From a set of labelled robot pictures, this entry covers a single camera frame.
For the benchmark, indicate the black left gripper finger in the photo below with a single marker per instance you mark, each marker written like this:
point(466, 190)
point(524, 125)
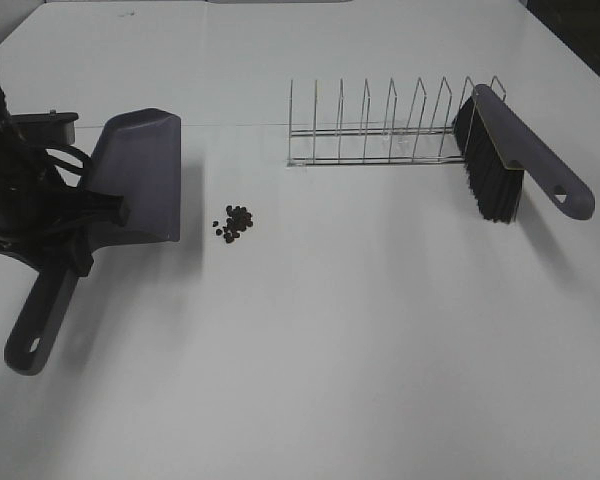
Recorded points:
point(98, 207)
point(78, 252)

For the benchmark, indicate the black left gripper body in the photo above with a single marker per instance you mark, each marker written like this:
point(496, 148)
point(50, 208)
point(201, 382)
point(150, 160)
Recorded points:
point(38, 212)

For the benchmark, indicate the purple plastic dustpan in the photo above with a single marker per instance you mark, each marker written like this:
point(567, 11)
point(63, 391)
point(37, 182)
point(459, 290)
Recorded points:
point(137, 156)

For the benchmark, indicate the pile of coffee beans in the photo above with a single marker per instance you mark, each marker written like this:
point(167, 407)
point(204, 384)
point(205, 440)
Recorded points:
point(238, 219)

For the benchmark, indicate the purple brush black bristles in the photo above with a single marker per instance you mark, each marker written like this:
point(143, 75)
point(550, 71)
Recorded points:
point(499, 149)

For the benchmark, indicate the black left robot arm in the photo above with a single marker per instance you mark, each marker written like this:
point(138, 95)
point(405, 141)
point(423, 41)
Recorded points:
point(74, 165)

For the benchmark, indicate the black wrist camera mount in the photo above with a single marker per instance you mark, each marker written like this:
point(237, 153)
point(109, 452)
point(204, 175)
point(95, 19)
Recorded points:
point(52, 127)

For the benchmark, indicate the metal wire dish rack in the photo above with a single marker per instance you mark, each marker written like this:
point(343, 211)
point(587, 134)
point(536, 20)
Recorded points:
point(342, 128)

